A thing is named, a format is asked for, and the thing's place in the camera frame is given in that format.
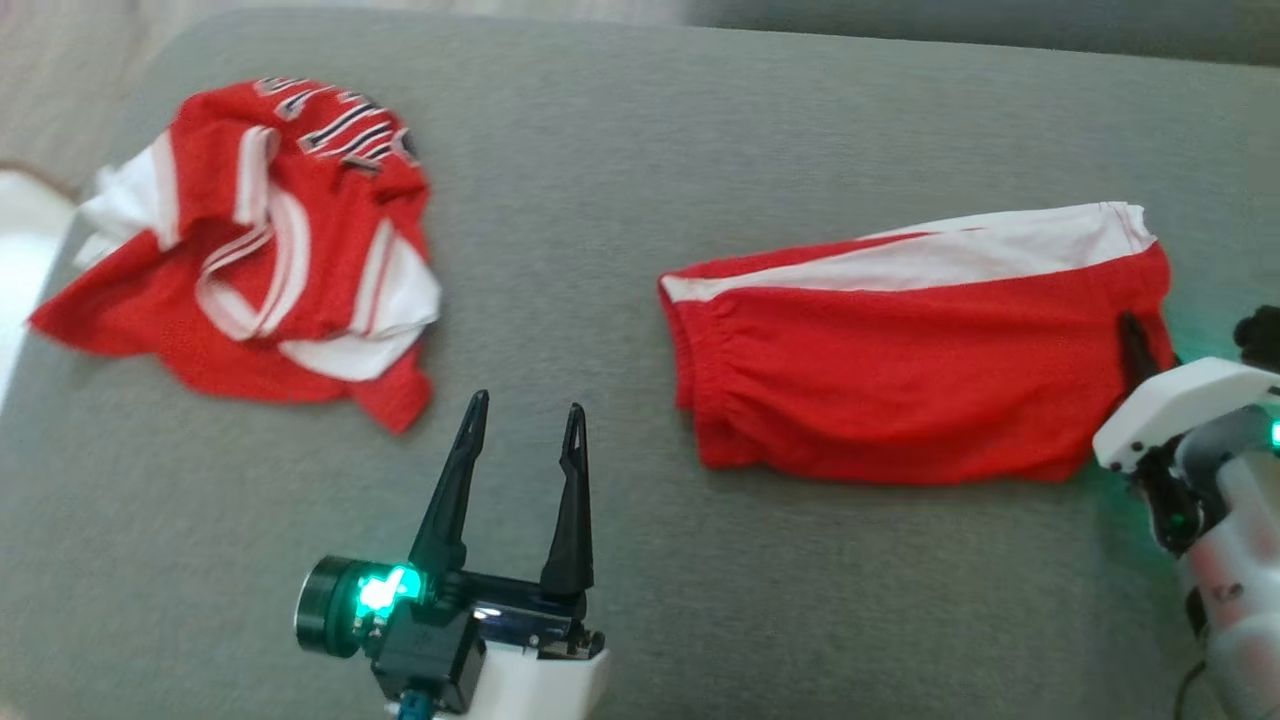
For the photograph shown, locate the red white sports shorts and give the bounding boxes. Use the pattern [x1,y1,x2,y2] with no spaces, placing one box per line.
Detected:
[658,201,1179,486]

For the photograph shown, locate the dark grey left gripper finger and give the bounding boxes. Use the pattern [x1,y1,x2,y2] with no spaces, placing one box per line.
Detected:
[408,390,491,577]
[539,402,596,602]

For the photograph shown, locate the white floor mat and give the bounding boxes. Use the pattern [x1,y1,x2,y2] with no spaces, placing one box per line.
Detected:
[0,165,79,411]

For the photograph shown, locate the red white sports jersey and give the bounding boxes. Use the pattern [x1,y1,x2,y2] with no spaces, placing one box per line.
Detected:
[28,77,443,436]

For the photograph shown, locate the large grey sofa seat cushion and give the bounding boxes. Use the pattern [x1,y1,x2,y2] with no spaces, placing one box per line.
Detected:
[0,8,1280,720]

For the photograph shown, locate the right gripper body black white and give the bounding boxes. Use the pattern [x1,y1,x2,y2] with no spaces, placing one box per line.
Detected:
[1092,304,1280,557]

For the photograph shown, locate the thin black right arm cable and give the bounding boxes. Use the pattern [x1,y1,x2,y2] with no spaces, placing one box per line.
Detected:
[1172,655,1217,720]

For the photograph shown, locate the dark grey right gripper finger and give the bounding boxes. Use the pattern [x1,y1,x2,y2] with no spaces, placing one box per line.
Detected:
[1130,312,1167,387]
[1118,312,1150,397]

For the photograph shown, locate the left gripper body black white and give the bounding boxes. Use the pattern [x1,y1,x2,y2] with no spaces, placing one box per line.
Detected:
[294,554,612,720]

